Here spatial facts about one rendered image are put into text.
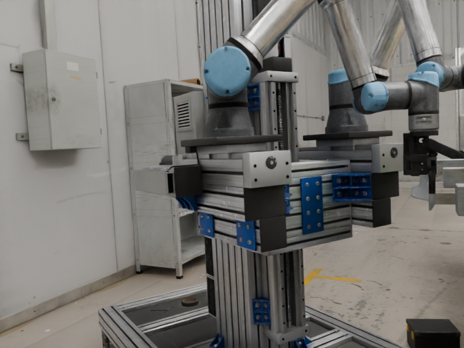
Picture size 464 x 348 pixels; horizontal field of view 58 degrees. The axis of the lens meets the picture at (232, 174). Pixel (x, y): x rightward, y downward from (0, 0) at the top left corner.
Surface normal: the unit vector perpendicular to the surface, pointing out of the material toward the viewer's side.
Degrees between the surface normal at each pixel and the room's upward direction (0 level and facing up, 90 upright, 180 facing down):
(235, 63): 95
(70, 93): 90
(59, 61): 90
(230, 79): 95
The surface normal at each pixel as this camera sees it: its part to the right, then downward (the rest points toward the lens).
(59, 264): 0.88, -0.02
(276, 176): 0.53, 0.03
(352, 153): -0.84, 0.08
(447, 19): -0.47, 0.08
